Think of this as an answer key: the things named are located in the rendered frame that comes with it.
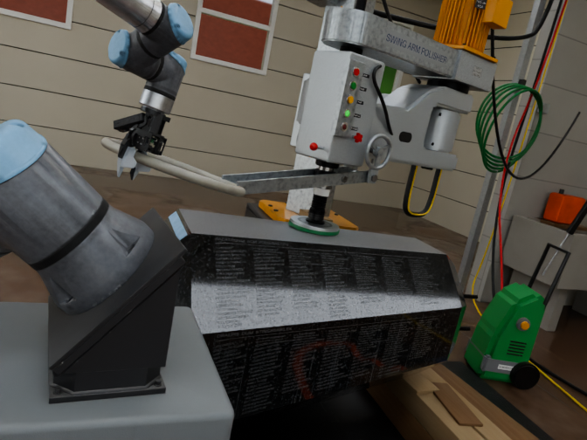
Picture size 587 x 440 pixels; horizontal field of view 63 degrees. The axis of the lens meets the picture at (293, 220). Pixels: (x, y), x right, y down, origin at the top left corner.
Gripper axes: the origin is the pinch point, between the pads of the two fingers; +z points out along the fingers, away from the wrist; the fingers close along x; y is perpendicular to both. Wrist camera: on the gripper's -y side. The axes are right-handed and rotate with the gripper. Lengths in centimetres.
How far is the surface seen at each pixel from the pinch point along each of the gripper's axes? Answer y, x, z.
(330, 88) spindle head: 27, 62, -54
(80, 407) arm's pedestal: 54, -59, 26
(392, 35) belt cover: 40, 70, -83
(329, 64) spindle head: 23, 62, -63
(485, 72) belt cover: 73, 124, -96
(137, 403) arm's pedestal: 59, -53, 24
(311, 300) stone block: 54, 48, 21
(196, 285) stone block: 23.6, 21.4, 26.7
